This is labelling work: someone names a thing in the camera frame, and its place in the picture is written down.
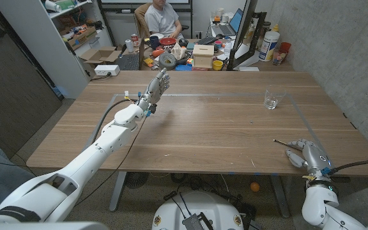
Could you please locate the black monitor stand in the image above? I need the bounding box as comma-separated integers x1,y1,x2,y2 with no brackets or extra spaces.
249,11,268,61

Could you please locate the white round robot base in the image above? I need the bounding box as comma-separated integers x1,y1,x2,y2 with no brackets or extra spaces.
151,190,245,230

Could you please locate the black flat monitor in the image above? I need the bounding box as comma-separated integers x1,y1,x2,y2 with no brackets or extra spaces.
227,0,258,70

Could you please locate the clear glass cup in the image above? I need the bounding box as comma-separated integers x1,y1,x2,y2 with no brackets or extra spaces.
263,84,288,111

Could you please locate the black keyboard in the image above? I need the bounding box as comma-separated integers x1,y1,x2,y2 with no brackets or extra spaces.
196,36,219,45

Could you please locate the white wipes canister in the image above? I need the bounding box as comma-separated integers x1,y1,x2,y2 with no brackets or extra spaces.
259,31,280,62

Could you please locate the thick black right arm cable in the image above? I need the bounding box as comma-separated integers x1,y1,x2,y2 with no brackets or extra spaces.
329,158,368,176

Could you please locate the open cardboard box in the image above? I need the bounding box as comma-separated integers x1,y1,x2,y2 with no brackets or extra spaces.
79,46,123,79

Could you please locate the cardboard box with clutter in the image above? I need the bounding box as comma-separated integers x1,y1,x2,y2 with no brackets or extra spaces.
61,26,98,51

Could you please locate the seated person white shirt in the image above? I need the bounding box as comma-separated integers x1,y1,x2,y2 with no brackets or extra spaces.
144,0,184,40

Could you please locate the white shelf unit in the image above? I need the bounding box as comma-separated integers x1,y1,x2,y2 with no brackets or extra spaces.
0,0,113,99

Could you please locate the dark blue mug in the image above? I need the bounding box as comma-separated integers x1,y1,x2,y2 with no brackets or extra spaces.
149,35,161,50

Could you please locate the light wooden slot box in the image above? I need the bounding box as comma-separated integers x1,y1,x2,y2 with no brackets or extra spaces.
192,44,215,69

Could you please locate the black open laptop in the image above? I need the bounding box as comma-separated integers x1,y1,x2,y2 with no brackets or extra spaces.
115,53,141,71

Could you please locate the white power strip box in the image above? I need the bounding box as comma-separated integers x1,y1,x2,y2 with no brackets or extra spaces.
94,65,121,77

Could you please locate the black framed whiteboard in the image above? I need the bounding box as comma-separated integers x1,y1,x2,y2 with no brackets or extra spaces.
96,0,194,13

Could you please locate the grey duct tape roll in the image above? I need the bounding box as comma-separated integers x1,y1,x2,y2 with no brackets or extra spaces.
158,52,178,71

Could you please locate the grey table leg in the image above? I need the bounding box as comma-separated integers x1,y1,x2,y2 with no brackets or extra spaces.
109,171,127,212
270,174,291,219

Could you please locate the orange bottle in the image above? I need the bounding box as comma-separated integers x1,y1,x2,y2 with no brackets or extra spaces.
151,47,166,59

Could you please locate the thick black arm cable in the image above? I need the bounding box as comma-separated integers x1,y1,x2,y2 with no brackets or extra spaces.
91,98,139,144
329,158,368,176

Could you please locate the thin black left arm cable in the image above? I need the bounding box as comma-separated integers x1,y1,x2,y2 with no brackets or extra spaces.
74,116,147,206

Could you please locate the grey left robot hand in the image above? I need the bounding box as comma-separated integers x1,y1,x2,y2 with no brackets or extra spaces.
137,67,171,112

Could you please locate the crumpled white paper bag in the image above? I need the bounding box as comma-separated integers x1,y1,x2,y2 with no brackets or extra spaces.
170,42,187,61

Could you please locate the black round floor fan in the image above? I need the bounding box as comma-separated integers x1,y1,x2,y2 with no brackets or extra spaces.
125,171,149,189

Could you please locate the open silver laptop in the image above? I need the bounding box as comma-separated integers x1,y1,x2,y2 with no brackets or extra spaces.
211,8,245,36

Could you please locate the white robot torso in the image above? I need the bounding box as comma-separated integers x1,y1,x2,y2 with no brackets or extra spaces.
0,221,109,230

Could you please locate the glass with colourful items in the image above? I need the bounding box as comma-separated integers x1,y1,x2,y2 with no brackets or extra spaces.
272,48,288,66

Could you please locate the brown office chair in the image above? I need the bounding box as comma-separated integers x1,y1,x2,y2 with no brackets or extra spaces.
134,3,153,39

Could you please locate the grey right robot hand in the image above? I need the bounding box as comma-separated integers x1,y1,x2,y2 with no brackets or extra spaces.
285,138,334,176

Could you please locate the thin dark pen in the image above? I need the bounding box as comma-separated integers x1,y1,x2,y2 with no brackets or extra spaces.
273,139,303,151

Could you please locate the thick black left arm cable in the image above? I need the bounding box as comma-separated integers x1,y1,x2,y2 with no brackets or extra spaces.
91,98,139,144

